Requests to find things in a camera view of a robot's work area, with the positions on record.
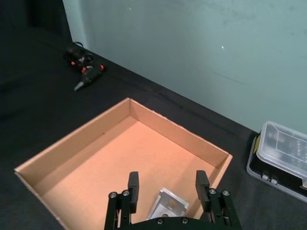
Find clear plastic case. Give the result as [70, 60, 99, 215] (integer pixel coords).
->
[246, 121, 307, 204]

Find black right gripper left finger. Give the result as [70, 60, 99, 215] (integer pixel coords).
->
[104, 171, 140, 230]

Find black table cloth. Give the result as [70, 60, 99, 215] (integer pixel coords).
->
[0, 0, 307, 230]

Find black corded tool orange parts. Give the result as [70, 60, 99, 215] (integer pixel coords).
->
[63, 42, 107, 92]

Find shallow brown cardboard tray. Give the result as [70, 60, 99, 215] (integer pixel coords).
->
[14, 97, 234, 230]

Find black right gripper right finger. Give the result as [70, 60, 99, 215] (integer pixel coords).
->
[196, 170, 242, 230]

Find silver metal corner bracket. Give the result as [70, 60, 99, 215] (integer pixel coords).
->
[145, 187, 190, 220]

